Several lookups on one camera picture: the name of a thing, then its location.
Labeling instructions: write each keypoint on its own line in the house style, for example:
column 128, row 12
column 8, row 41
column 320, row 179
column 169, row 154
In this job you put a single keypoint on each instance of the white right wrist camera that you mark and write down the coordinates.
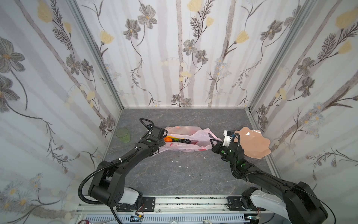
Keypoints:
column 228, row 137

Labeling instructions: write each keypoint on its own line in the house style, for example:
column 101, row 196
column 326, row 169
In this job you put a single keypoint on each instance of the white slotted cable duct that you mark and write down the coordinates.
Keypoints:
column 184, row 219

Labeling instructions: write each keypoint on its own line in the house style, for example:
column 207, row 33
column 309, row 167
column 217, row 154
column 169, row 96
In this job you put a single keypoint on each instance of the peach scalloped plate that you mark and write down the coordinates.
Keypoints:
column 253, row 143

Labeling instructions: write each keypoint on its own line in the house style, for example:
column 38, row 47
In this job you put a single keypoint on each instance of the dark fake grape bunch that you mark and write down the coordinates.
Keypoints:
column 185, row 141

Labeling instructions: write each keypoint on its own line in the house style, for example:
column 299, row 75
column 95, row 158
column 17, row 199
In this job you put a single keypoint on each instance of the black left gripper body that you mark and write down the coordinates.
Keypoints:
column 159, row 133

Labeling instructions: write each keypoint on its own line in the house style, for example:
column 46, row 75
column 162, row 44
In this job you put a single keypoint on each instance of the green translucent cup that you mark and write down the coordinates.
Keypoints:
column 123, row 135

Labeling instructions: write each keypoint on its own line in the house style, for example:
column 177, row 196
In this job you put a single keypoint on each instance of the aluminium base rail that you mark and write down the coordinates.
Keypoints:
column 207, row 204

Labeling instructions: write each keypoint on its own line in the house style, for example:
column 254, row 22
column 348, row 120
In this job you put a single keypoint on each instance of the pink plastic bag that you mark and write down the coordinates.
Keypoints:
column 189, row 139

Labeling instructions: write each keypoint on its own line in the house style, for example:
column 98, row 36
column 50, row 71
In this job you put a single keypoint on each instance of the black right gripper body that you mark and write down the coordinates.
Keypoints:
column 216, row 144

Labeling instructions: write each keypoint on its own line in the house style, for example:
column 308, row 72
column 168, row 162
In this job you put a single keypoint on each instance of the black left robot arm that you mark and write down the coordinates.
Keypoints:
column 106, row 185

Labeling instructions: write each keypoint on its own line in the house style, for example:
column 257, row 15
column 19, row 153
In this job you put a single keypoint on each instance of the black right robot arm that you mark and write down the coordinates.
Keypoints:
column 293, row 201

